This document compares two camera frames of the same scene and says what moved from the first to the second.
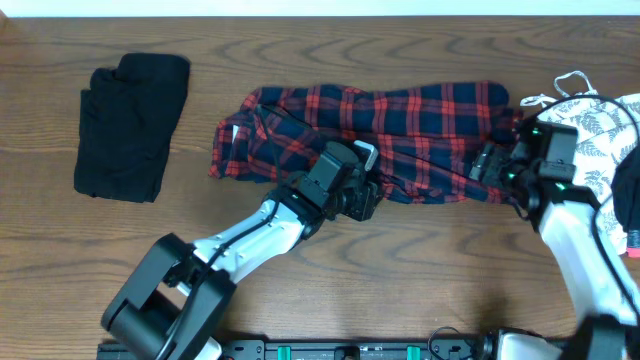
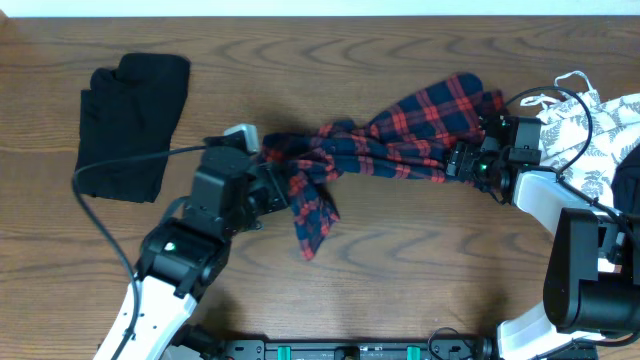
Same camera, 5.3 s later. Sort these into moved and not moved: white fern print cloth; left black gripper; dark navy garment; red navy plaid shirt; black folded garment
Moved: red navy plaid shirt; left black gripper
Not moved: dark navy garment; black folded garment; white fern print cloth
